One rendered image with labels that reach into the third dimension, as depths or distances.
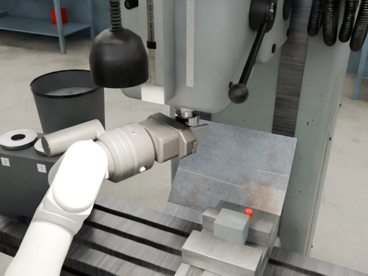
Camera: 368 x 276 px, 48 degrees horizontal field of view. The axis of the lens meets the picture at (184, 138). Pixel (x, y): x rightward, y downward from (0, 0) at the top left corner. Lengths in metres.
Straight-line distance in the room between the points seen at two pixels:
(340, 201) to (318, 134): 1.69
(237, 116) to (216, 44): 0.57
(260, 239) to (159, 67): 0.46
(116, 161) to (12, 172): 0.47
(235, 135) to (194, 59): 0.58
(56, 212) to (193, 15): 0.34
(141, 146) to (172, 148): 0.07
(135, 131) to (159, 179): 2.15
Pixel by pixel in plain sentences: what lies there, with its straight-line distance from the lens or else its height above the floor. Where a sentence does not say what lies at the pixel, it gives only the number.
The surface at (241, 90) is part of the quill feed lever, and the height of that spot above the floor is 1.37.
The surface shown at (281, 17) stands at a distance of 0.86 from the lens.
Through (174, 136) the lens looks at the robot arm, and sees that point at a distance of 0.72.
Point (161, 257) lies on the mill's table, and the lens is 0.98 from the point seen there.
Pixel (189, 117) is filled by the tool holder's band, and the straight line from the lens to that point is 0.76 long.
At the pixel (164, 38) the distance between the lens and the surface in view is 0.60.
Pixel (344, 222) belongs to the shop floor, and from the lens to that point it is 2.65.
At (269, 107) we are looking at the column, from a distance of 1.13.
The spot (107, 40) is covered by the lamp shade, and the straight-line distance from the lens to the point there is 0.50.
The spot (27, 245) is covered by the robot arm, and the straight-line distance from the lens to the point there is 0.63.
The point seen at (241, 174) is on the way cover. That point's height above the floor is 0.95.
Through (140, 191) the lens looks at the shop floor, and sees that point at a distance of 2.72.
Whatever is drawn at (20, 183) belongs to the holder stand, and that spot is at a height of 1.01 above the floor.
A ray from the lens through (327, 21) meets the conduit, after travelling 0.85.
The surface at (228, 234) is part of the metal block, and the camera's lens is 0.86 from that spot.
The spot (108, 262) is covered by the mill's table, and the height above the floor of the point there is 0.91.
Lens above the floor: 1.60
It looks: 29 degrees down
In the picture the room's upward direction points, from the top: straight up
